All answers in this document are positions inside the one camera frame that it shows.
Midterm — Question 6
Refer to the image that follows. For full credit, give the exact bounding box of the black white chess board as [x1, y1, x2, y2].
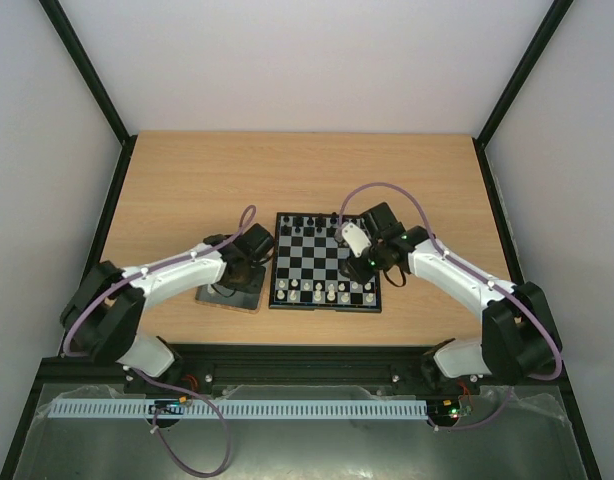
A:
[269, 212, 382, 313]

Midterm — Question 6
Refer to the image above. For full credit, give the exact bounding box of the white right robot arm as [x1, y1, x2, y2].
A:
[336, 203, 563, 392]

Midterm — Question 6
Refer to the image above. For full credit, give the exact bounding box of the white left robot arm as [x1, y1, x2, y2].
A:
[60, 223, 274, 383]

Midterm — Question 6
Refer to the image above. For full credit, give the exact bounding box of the dark cork-edged tray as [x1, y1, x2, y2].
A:
[195, 266, 267, 312]

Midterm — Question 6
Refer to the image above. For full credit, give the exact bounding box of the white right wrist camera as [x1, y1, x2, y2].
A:
[335, 221, 372, 258]

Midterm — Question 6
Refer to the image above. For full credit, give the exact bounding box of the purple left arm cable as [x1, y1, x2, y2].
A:
[61, 204, 233, 475]

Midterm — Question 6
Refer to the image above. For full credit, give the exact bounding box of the light blue cable duct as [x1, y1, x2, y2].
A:
[48, 399, 427, 420]

